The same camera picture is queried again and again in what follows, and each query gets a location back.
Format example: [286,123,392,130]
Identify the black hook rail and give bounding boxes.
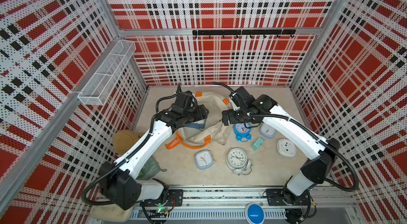
[192,29,296,36]

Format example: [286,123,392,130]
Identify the brown teddy bear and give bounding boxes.
[113,130,139,156]

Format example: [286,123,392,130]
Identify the teal small clock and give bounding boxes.
[251,138,264,151]

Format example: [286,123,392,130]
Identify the white wire mesh basket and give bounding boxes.
[78,40,135,106]

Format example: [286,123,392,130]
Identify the light blue square alarm clock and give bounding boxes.
[195,150,214,170]

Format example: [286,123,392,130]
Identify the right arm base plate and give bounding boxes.
[266,189,309,206]

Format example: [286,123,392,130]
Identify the blue round twin-bell alarm clock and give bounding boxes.
[233,123,252,142]

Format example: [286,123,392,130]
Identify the beige canvas bag orange handles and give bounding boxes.
[165,91,232,149]

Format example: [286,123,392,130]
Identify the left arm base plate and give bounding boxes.
[142,189,184,207]

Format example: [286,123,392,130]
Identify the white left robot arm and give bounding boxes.
[81,91,209,210]

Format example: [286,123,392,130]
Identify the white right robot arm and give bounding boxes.
[222,85,359,205]

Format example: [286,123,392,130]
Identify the dark blue square alarm clock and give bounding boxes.
[187,120,206,130]

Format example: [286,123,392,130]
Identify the blue round button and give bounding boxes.
[245,203,265,224]

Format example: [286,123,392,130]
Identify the beige sponge block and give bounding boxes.
[90,205,132,223]

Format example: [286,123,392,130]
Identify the white oval clock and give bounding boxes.
[277,138,297,157]

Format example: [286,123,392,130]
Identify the white twin-bell small clock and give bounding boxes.
[226,148,252,176]

